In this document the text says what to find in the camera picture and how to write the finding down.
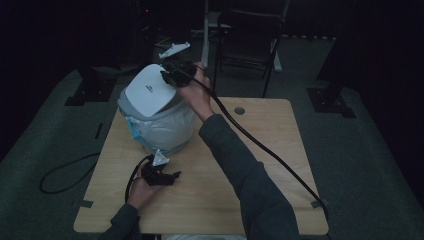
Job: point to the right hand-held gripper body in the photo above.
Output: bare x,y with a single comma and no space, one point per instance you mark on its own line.
181,71

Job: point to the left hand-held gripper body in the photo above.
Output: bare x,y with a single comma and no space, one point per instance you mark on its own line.
157,176

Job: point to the grey trash can white lid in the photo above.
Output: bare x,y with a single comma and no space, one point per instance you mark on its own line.
150,90

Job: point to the person's left hand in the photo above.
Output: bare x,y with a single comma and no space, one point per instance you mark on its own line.
140,193

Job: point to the person's right hand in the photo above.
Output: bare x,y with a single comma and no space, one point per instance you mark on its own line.
196,96

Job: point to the translucent trash bag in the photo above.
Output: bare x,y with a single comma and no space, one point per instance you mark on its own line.
166,130

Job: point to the black folding chair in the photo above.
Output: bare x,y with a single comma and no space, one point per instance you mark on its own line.
246,50

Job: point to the round table grommet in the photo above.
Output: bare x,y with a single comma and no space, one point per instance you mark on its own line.
239,110

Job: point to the grey tape piece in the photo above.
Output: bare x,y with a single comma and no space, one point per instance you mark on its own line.
319,203
86,203

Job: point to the black stand base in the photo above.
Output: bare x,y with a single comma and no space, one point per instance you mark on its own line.
91,90
330,101

